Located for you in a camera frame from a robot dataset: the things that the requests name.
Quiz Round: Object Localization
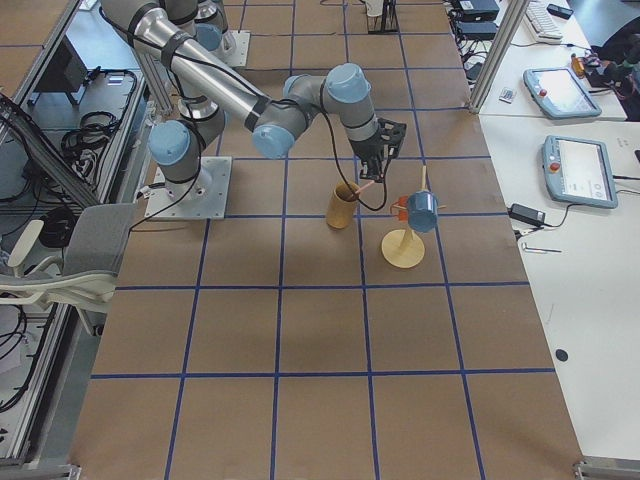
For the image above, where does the far teach pendant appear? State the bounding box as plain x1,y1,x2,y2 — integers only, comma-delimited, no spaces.
523,68,601,119

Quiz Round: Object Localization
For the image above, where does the orange mug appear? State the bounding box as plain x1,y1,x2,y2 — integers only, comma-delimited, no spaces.
390,195,409,222

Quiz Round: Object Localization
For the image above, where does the teach pendant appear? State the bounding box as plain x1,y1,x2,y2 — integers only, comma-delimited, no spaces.
542,135,618,209
523,68,601,119

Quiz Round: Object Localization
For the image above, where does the bamboo chopstick holder cylinder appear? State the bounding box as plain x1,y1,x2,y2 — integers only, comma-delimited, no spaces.
325,182,359,229

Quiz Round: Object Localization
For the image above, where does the white keyboard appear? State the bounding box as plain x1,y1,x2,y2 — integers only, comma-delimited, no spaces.
523,1,563,44

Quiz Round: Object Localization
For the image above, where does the white mug far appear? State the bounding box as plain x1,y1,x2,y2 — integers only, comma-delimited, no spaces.
363,0,384,18

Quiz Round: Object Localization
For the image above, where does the black electronics box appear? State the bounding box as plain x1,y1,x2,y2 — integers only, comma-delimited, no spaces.
451,0,500,22

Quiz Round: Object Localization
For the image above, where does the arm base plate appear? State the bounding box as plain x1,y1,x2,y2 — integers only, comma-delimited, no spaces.
219,30,251,68
145,156,232,221

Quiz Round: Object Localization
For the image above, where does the near teach pendant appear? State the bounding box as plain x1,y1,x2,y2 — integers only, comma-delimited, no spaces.
542,135,618,209

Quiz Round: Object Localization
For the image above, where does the aluminium frame post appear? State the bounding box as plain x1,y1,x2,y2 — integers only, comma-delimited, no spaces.
468,0,529,114

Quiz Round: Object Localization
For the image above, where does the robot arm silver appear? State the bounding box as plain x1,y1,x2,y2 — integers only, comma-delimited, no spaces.
159,0,236,57
102,1,406,183

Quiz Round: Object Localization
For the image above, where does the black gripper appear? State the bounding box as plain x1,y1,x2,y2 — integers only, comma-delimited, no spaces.
349,118,407,181

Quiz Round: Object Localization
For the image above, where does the blue mug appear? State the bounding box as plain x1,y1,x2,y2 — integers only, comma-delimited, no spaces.
406,190,438,233

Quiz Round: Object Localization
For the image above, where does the small remote control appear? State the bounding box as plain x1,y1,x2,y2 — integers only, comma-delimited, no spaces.
499,88,516,104

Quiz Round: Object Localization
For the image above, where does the black power adapter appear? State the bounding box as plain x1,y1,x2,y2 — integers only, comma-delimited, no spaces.
508,203,546,227

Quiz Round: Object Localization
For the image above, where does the black wire cup rack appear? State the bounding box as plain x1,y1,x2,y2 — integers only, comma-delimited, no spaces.
366,0,399,34

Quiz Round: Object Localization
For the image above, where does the grey office chair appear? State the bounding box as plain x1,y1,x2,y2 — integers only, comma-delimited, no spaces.
1,203,136,335

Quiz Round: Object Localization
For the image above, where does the wooden mug tree stand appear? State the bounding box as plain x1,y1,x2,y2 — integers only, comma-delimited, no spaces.
381,164,442,269

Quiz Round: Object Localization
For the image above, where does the pink chopstick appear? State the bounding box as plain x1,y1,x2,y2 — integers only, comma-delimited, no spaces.
354,180,376,196

